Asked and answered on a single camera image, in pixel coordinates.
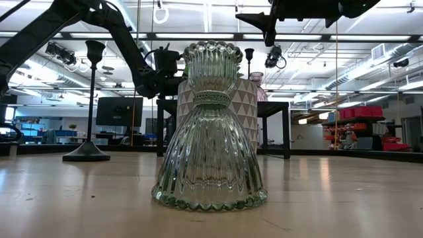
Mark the black overhead frame beam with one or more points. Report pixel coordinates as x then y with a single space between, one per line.
150 35

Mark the black hanging camera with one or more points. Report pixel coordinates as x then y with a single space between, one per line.
272 56

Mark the black metal candlestick holder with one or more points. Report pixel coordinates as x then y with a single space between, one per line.
86 153
248 53

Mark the green glass candle holder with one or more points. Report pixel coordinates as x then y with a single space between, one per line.
209 158

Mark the red storage bins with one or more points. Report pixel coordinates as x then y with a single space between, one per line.
363 112

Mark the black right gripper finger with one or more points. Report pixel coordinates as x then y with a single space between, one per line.
270 34
256 20

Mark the black dome camera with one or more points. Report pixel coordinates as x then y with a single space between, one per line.
401 63

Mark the green succulent in patterned pot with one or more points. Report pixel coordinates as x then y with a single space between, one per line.
244 105

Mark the black ceiling-mounted device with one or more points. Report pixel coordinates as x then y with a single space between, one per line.
66 56

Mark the black computer monitor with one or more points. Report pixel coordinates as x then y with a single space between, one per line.
119 112

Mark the pink glass candle holder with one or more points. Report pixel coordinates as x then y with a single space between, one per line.
256 77

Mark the black aluminium table frame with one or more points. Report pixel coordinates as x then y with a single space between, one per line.
330 152

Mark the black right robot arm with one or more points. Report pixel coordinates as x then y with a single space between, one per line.
357 8

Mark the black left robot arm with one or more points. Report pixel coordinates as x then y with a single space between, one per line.
33 33

